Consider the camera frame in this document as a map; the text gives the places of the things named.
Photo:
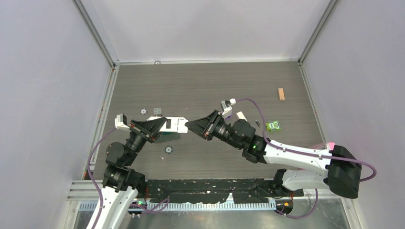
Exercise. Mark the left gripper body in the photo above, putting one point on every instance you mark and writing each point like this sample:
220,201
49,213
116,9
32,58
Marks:
140,131

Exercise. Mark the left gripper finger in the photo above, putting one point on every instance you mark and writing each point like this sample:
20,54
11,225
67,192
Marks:
153,137
149,126

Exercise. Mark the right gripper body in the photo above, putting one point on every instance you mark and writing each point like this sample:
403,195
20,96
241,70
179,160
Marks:
214,131

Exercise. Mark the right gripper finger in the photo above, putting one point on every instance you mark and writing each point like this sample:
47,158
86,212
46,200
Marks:
205,121
199,131

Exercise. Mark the white remote control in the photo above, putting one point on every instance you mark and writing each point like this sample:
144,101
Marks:
175,125

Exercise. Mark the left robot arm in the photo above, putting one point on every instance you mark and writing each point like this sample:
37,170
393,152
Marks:
120,184

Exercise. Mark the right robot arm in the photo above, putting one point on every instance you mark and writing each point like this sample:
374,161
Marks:
334,169

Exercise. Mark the grey lego baseplate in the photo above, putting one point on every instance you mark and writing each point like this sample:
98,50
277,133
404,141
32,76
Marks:
166,137

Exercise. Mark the clear lego plate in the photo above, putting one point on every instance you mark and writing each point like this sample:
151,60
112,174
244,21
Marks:
157,111

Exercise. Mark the small gear upper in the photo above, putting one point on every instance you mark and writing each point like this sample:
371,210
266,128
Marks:
143,111

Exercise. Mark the black gear lower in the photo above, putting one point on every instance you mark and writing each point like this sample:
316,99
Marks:
168,150

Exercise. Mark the green owl eraser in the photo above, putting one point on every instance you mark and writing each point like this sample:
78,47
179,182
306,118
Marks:
273,126

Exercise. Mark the wooden block right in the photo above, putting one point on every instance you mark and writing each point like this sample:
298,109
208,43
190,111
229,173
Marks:
281,94

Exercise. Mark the pink tape dispenser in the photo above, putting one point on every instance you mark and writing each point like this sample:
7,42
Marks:
321,146

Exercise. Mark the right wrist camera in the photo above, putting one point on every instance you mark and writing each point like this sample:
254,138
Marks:
226,106

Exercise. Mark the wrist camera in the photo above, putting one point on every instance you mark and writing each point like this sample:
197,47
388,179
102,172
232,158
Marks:
121,122
226,106

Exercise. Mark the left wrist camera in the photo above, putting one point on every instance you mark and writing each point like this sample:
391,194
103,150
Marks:
121,122

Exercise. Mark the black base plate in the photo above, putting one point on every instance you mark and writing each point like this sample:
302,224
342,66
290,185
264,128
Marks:
211,191

